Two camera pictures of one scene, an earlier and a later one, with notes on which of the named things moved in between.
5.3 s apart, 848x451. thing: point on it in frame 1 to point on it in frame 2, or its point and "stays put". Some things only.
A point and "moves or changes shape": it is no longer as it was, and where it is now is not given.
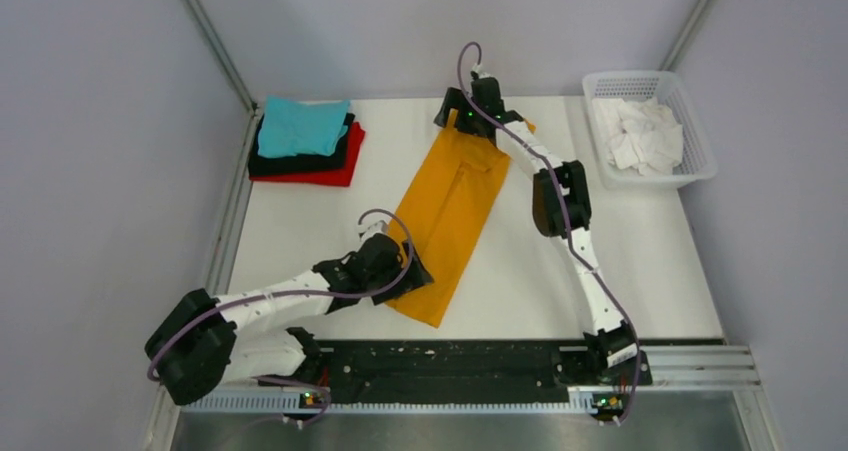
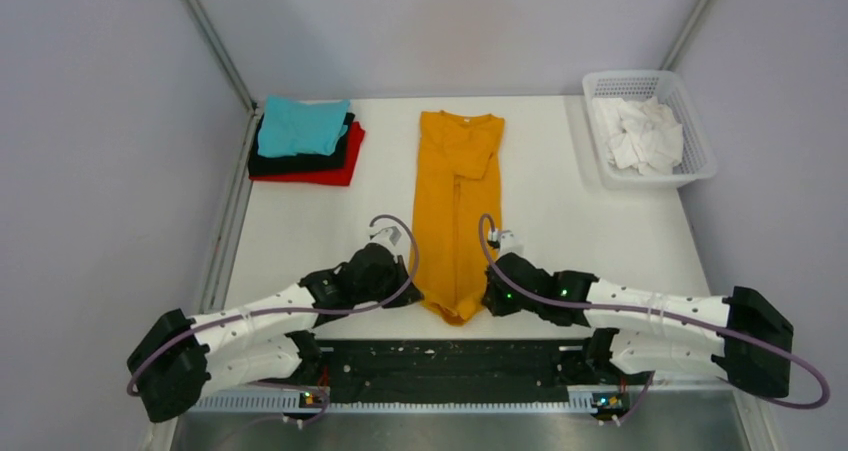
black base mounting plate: (396, 365) stays put
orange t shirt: (445, 211) moves or changes shape
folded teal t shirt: (292, 127) stays put
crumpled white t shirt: (643, 136) stays put
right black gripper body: (469, 121) to (502, 302)
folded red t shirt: (341, 177) stays put
